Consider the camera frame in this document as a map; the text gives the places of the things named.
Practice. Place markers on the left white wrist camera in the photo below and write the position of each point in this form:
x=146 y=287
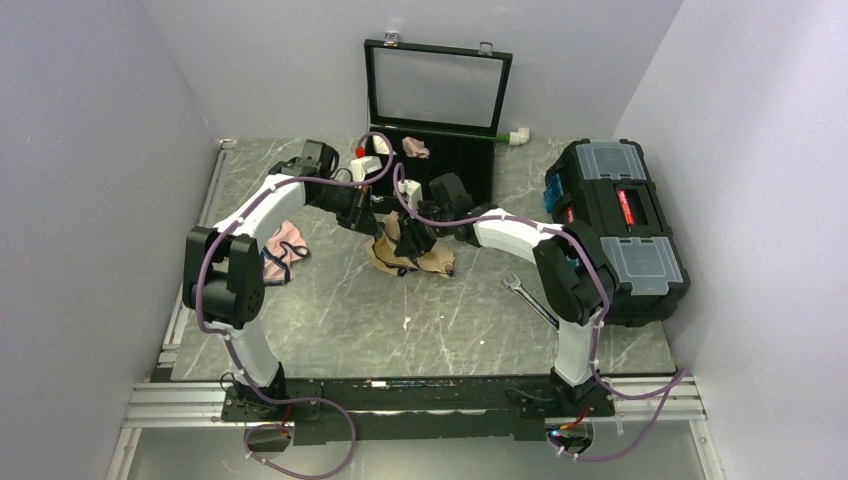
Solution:
x=365 y=167

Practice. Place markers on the aluminium frame rail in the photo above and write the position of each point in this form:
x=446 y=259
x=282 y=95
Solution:
x=159 y=403

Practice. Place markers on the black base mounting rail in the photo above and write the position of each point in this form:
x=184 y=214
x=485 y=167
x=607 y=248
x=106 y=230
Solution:
x=522 y=407

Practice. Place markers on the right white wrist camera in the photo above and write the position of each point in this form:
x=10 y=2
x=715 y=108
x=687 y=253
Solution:
x=412 y=193

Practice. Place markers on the black plastic toolbox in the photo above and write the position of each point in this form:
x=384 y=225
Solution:
x=606 y=184

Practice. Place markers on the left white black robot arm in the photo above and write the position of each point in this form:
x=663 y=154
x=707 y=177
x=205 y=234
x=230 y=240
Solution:
x=223 y=270

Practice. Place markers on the pink underwear navy trim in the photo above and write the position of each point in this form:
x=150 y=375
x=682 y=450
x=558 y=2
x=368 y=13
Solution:
x=281 y=252

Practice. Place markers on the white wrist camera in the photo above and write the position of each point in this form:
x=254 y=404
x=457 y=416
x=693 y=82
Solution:
x=412 y=193
x=365 y=167

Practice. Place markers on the black compartment storage box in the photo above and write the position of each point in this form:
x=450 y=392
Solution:
x=449 y=97

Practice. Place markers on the steel combination wrench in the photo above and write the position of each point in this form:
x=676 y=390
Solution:
x=513 y=283

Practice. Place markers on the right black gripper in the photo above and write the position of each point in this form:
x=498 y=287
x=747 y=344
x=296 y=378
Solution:
x=411 y=242

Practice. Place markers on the beige underwear navy trim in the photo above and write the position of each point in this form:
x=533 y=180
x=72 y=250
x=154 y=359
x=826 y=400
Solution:
x=384 y=253

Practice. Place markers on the green white pipe fitting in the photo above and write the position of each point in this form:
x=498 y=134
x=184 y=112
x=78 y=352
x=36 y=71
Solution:
x=514 y=138

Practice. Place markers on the rolled pink underwear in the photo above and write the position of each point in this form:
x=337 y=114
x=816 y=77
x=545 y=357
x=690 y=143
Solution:
x=415 y=148

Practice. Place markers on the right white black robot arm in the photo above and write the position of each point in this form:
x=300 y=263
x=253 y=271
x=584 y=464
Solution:
x=577 y=277

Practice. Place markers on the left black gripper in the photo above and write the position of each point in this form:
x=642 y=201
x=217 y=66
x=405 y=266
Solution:
x=361 y=217

